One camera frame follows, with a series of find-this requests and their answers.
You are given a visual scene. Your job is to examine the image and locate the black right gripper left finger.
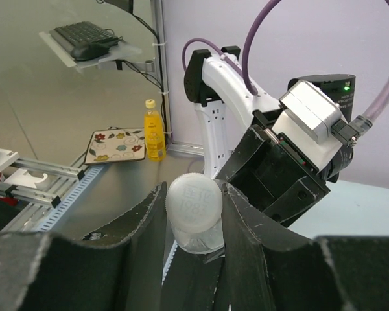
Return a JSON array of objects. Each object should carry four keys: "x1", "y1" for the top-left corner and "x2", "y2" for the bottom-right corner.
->
[{"x1": 0, "y1": 183, "x2": 167, "y2": 310}]

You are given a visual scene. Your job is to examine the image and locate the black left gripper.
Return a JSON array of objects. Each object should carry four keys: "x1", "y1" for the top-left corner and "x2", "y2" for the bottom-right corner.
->
[{"x1": 216, "y1": 126, "x2": 330, "y2": 227}]

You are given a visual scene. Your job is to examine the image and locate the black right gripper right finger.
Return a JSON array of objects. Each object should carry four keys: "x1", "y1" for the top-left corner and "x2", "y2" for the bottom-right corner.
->
[{"x1": 222, "y1": 183, "x2": 389, "y2": 310}]

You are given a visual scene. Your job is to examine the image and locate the translucent white bottle cap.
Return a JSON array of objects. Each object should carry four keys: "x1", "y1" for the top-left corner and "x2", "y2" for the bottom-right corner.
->
[{"x1": 166, "y1": 173, "x2": 222, "y2": 234}]

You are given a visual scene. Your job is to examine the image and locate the clear red-label water bottle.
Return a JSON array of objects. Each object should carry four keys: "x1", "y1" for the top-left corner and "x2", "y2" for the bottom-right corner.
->
[{"x1": 171, "y1": 220, "x2": 224, "y2": 255}]

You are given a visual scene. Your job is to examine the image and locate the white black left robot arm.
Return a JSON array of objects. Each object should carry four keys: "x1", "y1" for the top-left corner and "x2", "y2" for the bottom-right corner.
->
[{"x1": 183, "y1": 46, "x2": 356, "y2": 227}]

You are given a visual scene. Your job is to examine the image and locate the yellow oil bottle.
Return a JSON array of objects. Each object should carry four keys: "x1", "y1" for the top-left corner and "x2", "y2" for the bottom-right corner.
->
[{"x1": 144, "y1": 99, "x2": 166, "y2": 161}]

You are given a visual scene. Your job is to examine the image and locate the floral pot holder mat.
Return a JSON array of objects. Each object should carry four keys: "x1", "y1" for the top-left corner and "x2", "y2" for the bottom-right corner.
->
[{"x1": 84, "y1": 128, "x2": 146, "y2": 165}]

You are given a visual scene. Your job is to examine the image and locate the grey keyboard tray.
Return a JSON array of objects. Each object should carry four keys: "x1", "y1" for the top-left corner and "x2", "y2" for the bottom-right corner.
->
[{"x1": 39, "y1": 30, "x2": 142, "y2": 71}]

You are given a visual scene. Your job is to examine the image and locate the black computer mouse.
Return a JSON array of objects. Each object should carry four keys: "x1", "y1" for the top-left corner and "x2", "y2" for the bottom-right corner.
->
[{"x1": 70, "y1": 43, "x2": 110, "y2": 62}]

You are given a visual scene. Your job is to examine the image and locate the black keyboard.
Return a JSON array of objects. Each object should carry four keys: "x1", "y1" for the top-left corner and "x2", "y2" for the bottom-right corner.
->
[{"x1": 49, "y1": 21, "x2": 120, "y2": 52}]

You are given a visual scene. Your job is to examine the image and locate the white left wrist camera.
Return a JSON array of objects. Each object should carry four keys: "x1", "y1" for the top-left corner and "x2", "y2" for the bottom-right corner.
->
[{"x1": 272, "y1": 80, "x2": 345, "y2": 171}]

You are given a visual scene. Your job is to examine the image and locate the white slotted cable duct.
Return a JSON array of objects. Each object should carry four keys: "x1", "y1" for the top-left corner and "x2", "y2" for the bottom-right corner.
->
[{"x1": 6, "y1": 165, "x2": 104, "y2": 233}]

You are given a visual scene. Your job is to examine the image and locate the aluminium frame rails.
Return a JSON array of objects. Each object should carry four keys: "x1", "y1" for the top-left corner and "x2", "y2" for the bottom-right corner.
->
[{"x1": 0, "y1": 148, "x2": 85, "y2": 208}]

